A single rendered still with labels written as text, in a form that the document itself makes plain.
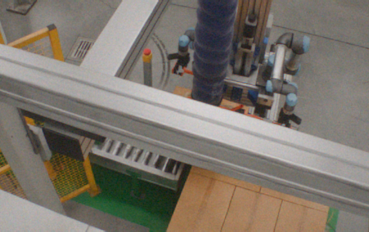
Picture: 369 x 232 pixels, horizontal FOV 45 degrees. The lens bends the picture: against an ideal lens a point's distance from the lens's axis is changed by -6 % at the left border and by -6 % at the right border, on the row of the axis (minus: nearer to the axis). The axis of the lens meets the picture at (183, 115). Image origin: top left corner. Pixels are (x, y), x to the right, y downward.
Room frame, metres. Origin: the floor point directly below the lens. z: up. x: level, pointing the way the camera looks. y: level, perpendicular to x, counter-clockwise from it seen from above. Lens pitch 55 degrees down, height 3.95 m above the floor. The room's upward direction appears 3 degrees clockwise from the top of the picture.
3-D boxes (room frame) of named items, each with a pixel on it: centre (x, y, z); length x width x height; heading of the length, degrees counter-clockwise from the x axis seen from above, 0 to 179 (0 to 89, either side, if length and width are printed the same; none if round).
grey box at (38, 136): (1.41, 0.90, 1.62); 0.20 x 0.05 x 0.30; 74
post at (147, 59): (2.71, 0.34, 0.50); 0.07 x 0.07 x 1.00; 74
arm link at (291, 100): (1.90, -0.71, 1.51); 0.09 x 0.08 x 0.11; 169
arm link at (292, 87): (2.00, -0.72, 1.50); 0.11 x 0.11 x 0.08; 79
